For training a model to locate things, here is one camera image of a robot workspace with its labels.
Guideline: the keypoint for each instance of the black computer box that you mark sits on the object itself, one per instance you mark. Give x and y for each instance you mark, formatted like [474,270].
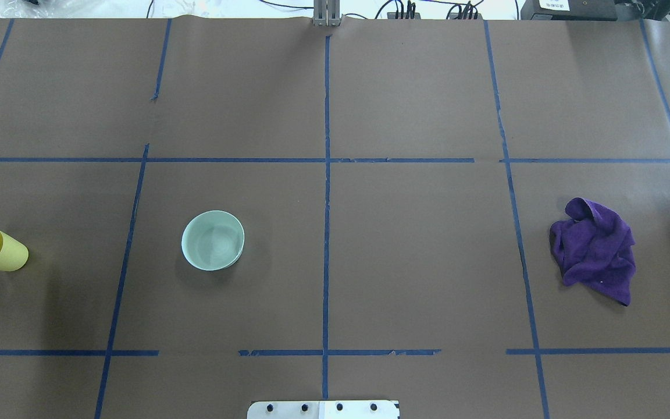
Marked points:
[569,10]

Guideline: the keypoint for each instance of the mint green bowl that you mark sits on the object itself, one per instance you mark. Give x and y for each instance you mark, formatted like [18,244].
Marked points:
[213,240]

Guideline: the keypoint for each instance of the aluminium frame post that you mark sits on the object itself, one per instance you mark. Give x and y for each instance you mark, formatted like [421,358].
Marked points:
[327,13]

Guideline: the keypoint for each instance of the purple cloth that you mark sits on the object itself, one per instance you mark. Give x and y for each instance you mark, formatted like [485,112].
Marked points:
[594,247]

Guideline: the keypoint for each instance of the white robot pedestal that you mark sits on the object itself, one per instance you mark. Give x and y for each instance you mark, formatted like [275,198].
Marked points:
[325,409]

